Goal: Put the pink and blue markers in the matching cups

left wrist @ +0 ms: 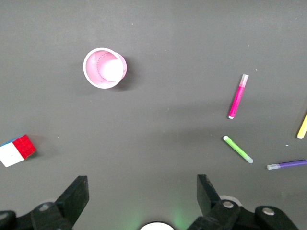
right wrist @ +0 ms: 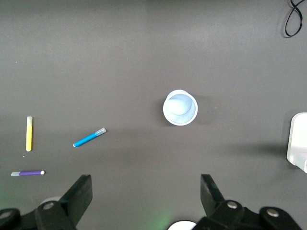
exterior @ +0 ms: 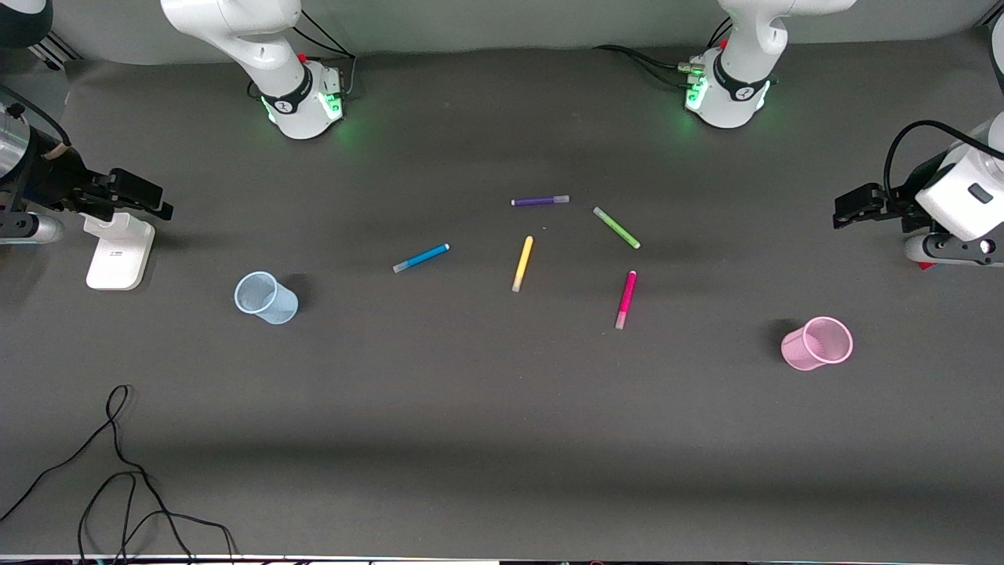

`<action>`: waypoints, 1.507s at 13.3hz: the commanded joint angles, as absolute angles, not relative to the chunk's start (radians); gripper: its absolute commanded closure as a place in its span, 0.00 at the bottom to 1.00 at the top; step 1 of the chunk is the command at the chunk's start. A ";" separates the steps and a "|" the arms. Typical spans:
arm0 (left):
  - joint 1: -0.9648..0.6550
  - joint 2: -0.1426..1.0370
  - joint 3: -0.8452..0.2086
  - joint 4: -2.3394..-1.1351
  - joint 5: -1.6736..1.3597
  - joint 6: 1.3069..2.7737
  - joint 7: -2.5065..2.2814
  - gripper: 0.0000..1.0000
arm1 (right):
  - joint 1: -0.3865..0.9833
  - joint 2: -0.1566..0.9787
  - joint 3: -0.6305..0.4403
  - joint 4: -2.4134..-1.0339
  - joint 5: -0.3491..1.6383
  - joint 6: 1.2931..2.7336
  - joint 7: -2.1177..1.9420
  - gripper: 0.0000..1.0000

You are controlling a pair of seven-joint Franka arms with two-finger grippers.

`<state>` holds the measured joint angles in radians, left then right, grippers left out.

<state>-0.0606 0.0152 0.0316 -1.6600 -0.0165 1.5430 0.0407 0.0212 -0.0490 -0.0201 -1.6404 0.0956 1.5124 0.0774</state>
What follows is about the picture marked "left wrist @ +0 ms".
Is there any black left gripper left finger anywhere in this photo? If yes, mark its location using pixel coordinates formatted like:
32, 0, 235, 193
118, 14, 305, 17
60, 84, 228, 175
0, 175, 90, 230

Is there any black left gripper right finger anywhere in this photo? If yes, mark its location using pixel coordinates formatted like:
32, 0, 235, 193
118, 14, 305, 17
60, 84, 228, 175
187, 174, 299, 230

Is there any pink marker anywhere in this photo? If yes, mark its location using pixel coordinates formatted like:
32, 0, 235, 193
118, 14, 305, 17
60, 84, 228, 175
228, 74, 249, 120

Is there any green marker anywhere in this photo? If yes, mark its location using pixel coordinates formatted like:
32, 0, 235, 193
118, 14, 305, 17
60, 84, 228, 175
223, 135, 254, 164

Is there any multicoloured puzzle cube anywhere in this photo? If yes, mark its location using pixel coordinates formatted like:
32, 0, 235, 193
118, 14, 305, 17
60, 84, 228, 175
0, 134, 37, 168

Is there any purple marker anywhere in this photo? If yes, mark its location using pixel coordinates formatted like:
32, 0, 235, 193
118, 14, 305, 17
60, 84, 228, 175
267, 159, 307, 171

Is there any yellow marker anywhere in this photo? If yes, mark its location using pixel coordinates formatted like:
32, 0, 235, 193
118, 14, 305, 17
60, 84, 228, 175
296, 112, 307, 139

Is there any pink plastic cup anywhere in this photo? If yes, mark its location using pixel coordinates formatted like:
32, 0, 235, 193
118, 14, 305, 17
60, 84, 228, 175
83, 47, 128, 90

